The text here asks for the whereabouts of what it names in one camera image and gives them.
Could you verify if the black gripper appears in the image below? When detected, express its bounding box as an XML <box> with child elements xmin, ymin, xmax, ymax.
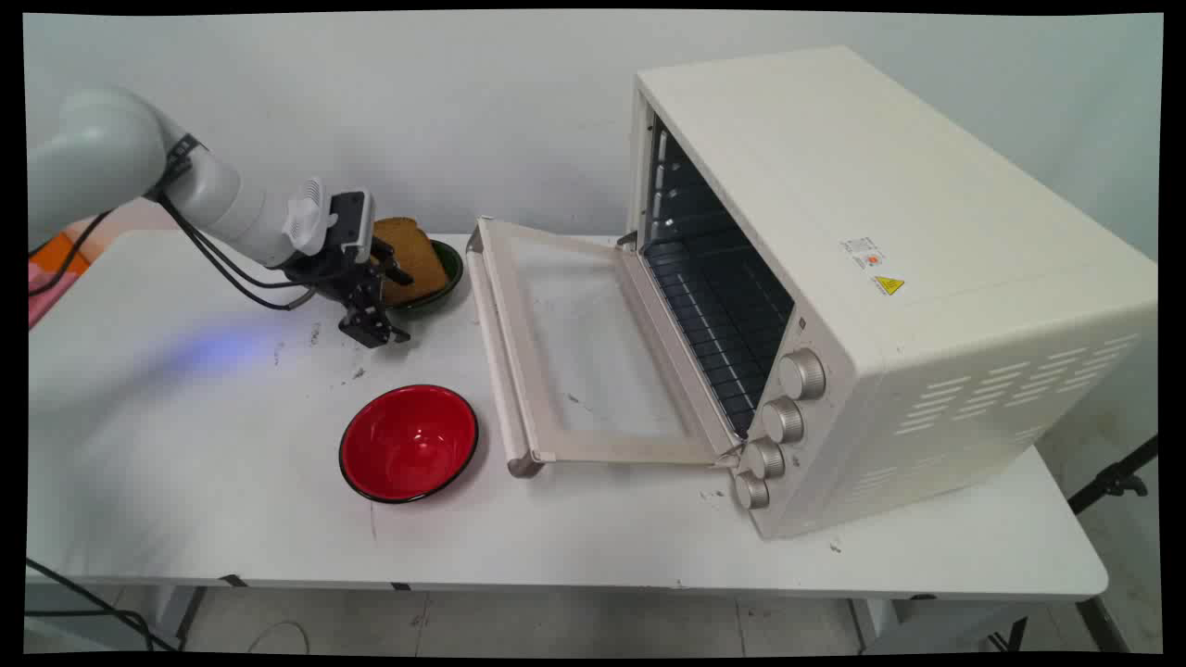
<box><xmin>278</xmin><ymin>191</ymin><xmax>414</xmax><ymax>349</ymax></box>

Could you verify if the brown bread slice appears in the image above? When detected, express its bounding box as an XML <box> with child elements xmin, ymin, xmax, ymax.
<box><xmin>369</xmin><ymin>217</ymin><xmax>451</xmax><ymax>308</ymax></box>

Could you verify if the dark green bowl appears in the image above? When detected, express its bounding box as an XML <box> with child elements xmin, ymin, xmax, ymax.
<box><xmin>384</xmin><ymin>239</ymin><xmax>464</xmax><ymax>314</ymax></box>

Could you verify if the red bowl with black rim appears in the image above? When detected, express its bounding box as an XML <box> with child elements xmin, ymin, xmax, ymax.
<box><xmin>337</xmin><ymin>384</ymin><xmax>481</xmax><ymax>505</ymax></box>

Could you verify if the glass toaster oven door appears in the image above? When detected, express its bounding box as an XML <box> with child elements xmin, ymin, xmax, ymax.
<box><xmin>465</xmin><ymin>217</ymin><xmax>742</xmax><ymax>479</ymax></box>

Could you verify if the orange and pink object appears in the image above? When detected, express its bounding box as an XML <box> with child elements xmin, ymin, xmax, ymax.
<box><xmin>26</xmin><ymin>215</ymin><xmax>116</xmax><ymax>331</ymax></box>

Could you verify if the silver oven knob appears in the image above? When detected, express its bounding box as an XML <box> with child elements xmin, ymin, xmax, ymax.
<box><xmin>776</xmin><ymin>348</ymin><xmax>827</xmax><ymax>401</ymax></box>
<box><xmin>743</xmin><ymin>437</ymin><xmax>787</xmax><ymax>481</ymax></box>
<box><xmin>762</xmin><ymin>396</ymin><xmax>807</xmax><ymax>446</ymax></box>
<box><xmin>732</xmin><ymin>471</ymin><xmax>772</xmax><ymax>512</ymax></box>

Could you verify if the cream toaster oven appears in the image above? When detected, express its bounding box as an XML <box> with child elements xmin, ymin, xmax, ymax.
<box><xmin>626</xmin><ymin>44</ymin><xmax>1159</xmax><ymax>542</ymax></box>

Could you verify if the black tripod stand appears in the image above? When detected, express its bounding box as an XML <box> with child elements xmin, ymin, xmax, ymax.
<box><xmin>982</xmin><ymin>434</ymin><xmax>1161</xmax><ymax>655</ymax></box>

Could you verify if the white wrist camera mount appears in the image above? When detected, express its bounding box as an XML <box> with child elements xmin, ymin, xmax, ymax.
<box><xmin>282</xmin><ymin>176</ymin><xmax>375</xmax><ymax>266</ymax></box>

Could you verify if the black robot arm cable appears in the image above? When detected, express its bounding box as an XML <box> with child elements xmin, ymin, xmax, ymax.
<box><xmin>26</xmin><ymin>137</ymin><xmax>318</xmax><ymax>312</ymax></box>

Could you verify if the black wire oven rack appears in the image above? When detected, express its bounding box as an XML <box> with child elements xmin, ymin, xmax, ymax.
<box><xmin>643</xmin><ymin>239</ymin><xmax>796</xmax><ymax>440</ymax></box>

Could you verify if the black floor cable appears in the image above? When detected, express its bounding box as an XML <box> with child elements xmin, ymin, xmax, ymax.
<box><xmin>26</xmin><ymin>556</ymin><xmax>183</xmax><ymax>653</ymax></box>

